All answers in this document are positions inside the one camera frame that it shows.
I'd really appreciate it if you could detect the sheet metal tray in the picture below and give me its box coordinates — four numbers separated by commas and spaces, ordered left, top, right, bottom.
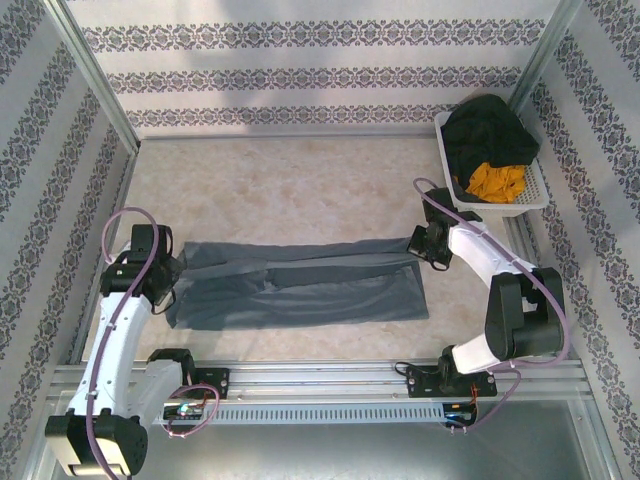
24, 392, 619, 480

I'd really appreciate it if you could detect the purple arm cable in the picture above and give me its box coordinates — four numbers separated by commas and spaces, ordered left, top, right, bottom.
84, 207, 221, 479
413, 177, 571, 431

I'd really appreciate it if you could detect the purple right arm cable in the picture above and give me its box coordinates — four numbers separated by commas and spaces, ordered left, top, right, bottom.
413, 177, 571, 431

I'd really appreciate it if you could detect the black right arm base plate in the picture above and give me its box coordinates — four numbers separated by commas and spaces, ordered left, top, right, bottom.
405, 363, 499, 400

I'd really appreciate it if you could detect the white plastic basket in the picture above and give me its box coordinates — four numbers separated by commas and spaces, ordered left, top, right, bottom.
433, 110, 551, 218

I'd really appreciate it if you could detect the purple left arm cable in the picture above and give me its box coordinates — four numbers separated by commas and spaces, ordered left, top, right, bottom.
84, 207, 221, 479

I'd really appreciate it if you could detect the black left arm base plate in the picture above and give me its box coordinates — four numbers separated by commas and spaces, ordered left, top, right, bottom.
189, 367, 231, 400

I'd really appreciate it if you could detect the left controller board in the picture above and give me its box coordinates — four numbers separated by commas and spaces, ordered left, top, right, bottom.
162, 403, 205, 421

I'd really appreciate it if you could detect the yellow t-shirt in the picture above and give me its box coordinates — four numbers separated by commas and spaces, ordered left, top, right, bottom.
465, 163, 527, 205

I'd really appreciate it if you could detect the black t-shirt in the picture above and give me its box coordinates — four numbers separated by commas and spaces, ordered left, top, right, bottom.
442, 94, 542, 196

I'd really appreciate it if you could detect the slanted aluminium frame post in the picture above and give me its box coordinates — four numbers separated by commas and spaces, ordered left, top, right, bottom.
42, 0, 142, 156
505, 0, 586, 114

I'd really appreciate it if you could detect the aluminium table back rail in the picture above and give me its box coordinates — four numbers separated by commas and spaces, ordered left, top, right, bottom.
139, 130, 436, 142

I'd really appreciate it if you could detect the aluminium mounting rail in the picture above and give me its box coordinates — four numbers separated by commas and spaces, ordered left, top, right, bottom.
49, 358, 586, 401

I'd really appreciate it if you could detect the grey t-shirt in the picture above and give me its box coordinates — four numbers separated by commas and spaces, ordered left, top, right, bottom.
164, 235, 431, 331

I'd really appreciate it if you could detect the right controller board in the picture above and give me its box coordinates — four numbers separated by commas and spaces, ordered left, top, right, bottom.
443, 401, 479, 426

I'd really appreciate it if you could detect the controller board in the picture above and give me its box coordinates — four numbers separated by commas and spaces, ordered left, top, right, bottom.
162, 403, 205, 421
443, 401, 479, 426

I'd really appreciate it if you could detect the slotted grey cable duct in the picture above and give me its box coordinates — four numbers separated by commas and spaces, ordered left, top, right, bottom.
149, 402, 447, 426

